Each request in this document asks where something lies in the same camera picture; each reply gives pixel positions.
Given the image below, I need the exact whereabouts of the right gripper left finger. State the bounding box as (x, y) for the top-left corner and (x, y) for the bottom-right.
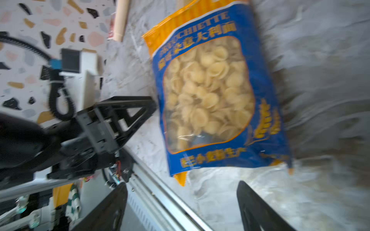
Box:
(73, 183), (128, 231)

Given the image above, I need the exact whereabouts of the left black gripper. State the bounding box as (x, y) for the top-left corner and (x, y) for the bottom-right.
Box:
(1, 96), (156, 190)

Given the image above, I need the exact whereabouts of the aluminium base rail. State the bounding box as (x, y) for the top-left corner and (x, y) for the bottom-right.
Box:
(119, 148), (212, 231)

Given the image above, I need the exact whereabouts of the black corrugated cable hose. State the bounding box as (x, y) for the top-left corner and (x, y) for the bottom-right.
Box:
(0, 34), (77, 122)

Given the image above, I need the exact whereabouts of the wooden rolling pin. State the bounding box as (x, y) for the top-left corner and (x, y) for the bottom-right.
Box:
(112, 0), (131, 42)

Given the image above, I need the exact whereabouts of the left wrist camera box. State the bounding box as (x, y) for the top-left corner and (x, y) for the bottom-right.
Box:
(49, 49), (101, 112)

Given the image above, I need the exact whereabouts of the blue orange orecchiette bag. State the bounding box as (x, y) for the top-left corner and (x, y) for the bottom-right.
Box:
(143, 1), (293, 186)

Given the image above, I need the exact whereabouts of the red playing card box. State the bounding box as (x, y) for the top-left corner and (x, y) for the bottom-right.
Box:
(108, 13), (116, 40)

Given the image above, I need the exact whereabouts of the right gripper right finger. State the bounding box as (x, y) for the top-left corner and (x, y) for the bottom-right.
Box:
(237, 181), (294, 231)

